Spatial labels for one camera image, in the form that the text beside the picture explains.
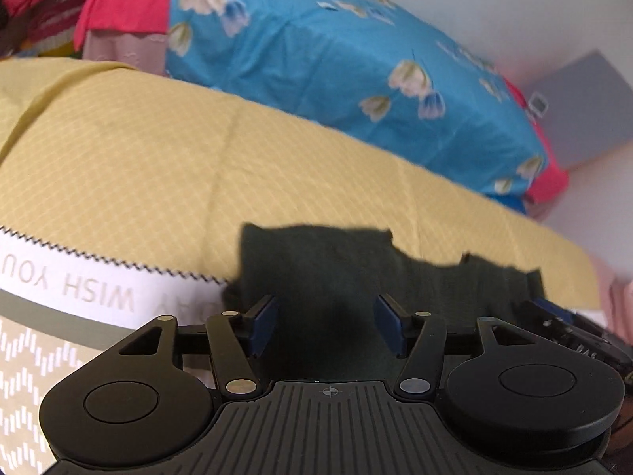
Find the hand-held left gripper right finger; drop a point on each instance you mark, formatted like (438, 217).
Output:
(388, 329)

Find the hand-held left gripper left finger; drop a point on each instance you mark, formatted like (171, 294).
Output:
(262, 329)

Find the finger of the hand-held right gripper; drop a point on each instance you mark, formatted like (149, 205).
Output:
(546, 307)

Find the dark green sweater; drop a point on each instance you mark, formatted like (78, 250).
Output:
(326, 277)

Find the pink sheet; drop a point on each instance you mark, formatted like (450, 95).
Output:
(615, 297)

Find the yellow beige patterned blanket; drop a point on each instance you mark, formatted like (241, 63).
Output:
(148, 168)

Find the grey board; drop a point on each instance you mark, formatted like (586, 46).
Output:
(588, 109)

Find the blue floral quilt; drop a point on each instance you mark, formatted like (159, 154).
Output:
(336, 59)

